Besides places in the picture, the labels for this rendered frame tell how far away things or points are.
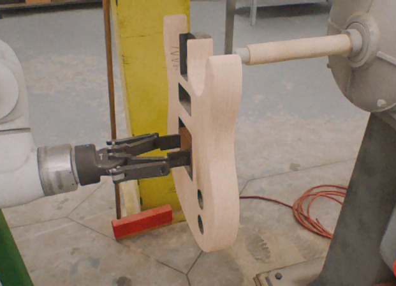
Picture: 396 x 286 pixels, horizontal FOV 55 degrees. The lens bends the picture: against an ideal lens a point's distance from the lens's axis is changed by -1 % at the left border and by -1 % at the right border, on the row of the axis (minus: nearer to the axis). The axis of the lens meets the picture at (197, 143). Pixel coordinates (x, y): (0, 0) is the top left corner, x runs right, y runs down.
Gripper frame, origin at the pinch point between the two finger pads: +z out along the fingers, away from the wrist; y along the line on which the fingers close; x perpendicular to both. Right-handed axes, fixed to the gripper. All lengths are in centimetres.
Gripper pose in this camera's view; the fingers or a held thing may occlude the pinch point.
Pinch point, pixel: (183, 148)
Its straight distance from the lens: 74.8
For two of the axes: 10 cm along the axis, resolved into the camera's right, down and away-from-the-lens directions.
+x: -0.4, -8.9, -4.5
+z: 9.6, -1.6, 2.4
